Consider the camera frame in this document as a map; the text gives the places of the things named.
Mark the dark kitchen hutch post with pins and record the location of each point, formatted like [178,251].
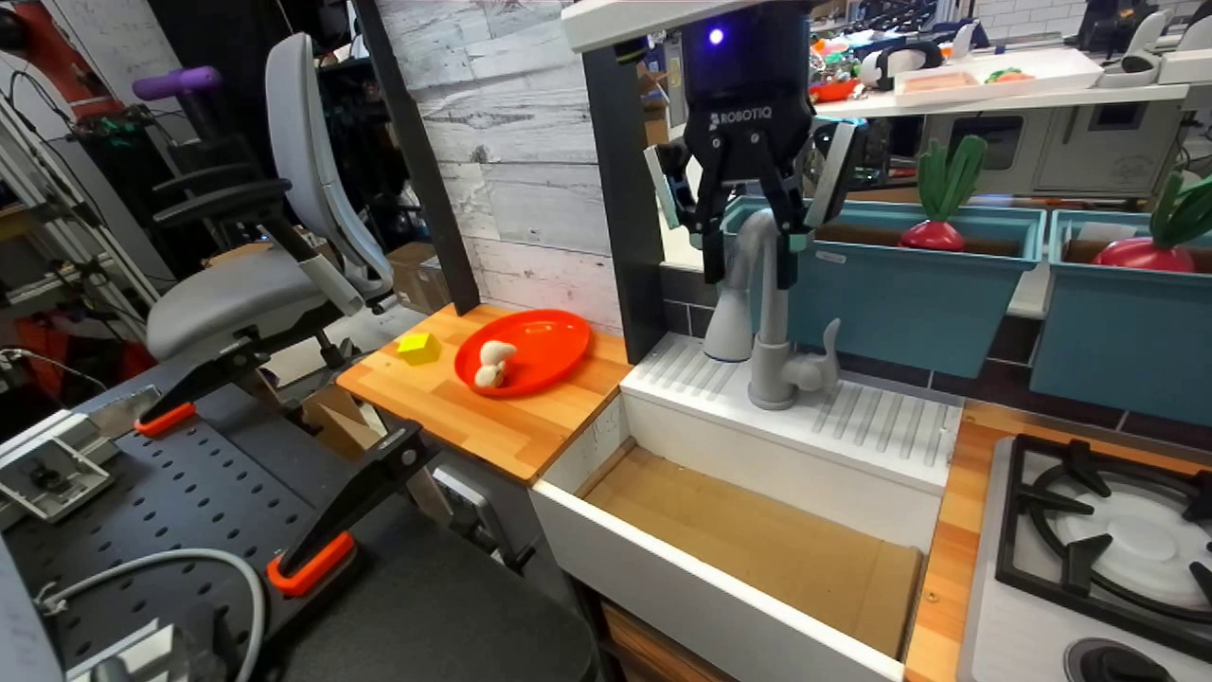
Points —
[626,212]

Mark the white toy mushroom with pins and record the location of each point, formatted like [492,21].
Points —
[492,364]

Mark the teal planter box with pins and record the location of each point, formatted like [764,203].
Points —
[910,303]
[1122,333]

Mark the yellow toy block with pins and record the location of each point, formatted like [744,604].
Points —
[419,346]

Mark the black clamp with orange end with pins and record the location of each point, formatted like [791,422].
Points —
[347,506]

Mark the white toy sink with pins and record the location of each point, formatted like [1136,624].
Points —
[760,506]

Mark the orange-red plate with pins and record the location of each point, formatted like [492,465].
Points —
[543,352]

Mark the black pegboard plate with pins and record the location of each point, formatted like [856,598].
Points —
[163,506]

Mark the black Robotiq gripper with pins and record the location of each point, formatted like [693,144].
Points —
[749,77]

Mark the wooden toy kitchen counter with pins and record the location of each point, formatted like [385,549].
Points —
[468,412]

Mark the black slanted beam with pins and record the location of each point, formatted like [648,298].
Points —
[419,136]

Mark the purple padded bar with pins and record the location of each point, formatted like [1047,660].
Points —
[177,86]

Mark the white square marker mount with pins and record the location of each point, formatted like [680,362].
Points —
[50,477]

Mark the gray office chair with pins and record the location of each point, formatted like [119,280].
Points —
[269,251]

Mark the gray toy tap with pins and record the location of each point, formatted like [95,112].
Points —
[764,326]

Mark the red toy radish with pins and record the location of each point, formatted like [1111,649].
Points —
[1169,240]
[946,203]

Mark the black stove grate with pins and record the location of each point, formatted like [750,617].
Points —
[1111,568]

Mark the gray camera mount block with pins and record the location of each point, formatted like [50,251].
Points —
[132,653]

